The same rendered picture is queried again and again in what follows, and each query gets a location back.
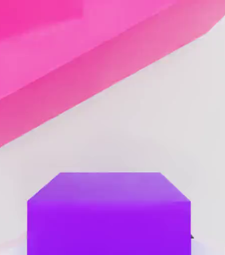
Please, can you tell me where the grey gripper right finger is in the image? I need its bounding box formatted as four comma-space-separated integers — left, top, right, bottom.
190, 234, 223, 255

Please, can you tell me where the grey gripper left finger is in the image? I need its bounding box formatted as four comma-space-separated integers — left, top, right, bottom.
3, 232, 28, 255

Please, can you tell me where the small purple cube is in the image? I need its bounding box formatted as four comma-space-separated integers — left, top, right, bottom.
27, 172, 192, 255

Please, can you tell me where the large pink box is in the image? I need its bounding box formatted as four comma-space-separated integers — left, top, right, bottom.
0, 0, 225, 156

